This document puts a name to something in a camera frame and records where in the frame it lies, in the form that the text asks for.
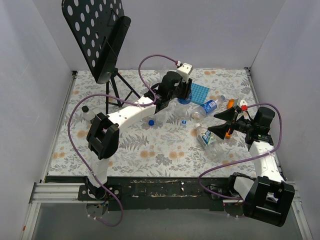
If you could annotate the blue studded building plate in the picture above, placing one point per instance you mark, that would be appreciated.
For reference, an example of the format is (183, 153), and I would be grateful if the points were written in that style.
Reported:
(199, 93)

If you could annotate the black music stand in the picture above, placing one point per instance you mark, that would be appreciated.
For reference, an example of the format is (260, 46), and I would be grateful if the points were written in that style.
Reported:
(99, 27)

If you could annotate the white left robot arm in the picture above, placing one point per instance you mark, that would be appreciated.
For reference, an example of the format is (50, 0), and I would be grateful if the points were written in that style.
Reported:
(104, 133)

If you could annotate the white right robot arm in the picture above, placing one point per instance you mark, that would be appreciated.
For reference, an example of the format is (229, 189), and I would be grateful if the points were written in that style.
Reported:
(266, 197)

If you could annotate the small black cap bottle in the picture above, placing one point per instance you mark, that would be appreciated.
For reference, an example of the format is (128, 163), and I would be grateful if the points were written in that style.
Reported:
(87, 114)

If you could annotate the green label drink bottle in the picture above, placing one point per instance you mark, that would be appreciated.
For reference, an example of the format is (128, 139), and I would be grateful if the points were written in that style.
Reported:
(204, 136)

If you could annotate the plain blue bottle cap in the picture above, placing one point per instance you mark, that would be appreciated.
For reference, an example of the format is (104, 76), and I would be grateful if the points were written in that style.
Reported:
(151, 122)

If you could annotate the large crumpled clear bottle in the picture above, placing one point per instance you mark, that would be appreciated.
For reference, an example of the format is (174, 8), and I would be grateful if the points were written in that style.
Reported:
(214, 150)

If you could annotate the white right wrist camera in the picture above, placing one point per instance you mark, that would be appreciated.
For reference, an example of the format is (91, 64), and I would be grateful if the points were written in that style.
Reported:
(240, 105)

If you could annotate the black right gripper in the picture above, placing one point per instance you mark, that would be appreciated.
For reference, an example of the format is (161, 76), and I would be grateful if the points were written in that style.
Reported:
(233, 122)

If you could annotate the blue label pepsi bottle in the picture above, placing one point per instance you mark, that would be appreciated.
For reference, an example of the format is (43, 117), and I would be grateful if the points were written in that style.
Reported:
(207, 108)

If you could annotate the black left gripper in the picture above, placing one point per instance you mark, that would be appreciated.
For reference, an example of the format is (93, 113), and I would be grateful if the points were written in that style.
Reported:
(187, 88)

